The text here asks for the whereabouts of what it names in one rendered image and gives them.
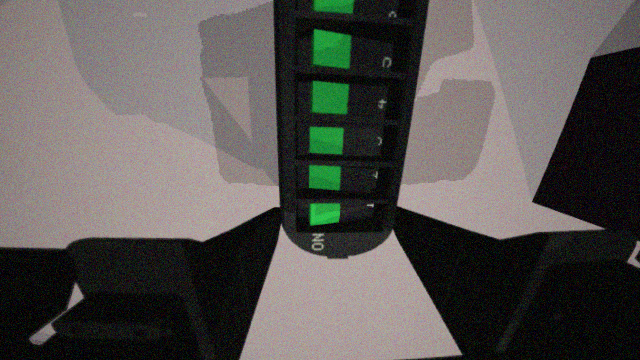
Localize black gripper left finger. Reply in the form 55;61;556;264
66;207;281;360

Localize dark grey controller unit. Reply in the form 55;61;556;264
273;0;430;259

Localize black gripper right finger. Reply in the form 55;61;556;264
392;207;637;355

